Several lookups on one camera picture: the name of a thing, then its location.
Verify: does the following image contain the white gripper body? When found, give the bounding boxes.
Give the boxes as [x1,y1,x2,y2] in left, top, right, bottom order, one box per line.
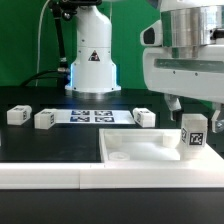
[140,20,224,103]

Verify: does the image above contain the white square table top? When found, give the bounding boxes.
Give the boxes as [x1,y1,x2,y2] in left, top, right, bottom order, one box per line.
[99,129,222,162]

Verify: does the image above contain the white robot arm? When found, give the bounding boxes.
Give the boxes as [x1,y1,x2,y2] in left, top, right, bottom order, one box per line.
[71,0,224,133]

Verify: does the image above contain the black cable bundle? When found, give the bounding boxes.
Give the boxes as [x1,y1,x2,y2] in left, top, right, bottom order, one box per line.
[20,69,68,88]

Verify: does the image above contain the white U-shaped obstacle fence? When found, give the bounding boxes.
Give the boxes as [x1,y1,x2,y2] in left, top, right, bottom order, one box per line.
[0,157,224,189]

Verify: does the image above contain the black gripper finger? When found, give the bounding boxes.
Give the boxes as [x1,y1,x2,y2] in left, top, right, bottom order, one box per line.
[164,94,182,121]
[211,103,224,133]

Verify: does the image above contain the white cable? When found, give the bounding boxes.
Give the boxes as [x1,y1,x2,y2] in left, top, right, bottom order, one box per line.
[35,0,51,87]

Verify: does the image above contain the white sheet with tags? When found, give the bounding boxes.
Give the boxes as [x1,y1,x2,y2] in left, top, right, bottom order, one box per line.
[56,109,134,125]

